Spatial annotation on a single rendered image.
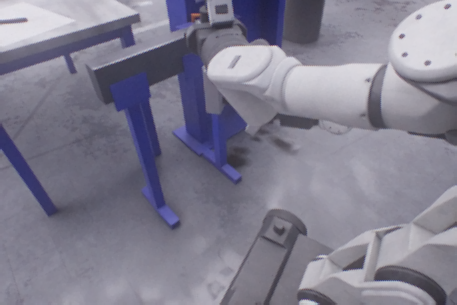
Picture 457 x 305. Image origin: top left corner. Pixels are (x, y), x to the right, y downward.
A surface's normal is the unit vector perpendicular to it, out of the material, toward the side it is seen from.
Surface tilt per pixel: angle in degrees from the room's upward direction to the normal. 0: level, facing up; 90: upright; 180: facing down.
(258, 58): 31
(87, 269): 0
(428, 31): 40
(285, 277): 0
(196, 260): 0
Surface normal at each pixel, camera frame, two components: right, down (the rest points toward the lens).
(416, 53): -0.61, -0.39
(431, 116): 0.10, 0.83
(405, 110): -0.66, 0.53
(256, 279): -0.03, -0.76
